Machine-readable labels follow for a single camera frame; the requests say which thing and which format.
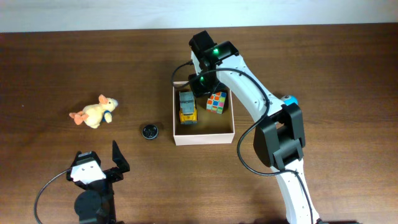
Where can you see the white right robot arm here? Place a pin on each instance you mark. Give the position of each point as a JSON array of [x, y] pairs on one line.
[[279, 136]]

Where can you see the yellow plush bunny toy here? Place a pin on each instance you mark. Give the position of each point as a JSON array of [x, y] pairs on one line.
[[94, 115]]

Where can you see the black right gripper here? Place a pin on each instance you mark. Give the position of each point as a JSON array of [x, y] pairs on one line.
[[204, 90]]

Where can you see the yellow grey toy truck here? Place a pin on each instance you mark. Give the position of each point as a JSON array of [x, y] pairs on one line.
[[188, 109]]

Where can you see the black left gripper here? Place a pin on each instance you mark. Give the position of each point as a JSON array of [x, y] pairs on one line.
[[116, 173]]

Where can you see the colourful puzzle cube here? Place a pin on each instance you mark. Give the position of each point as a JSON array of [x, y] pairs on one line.
[[215, 103]]

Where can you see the blue white toy ball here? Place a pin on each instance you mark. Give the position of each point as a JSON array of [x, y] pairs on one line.
[[290, 99]]

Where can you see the small black round wheel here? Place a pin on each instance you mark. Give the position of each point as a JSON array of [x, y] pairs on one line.
[[150, 131]]

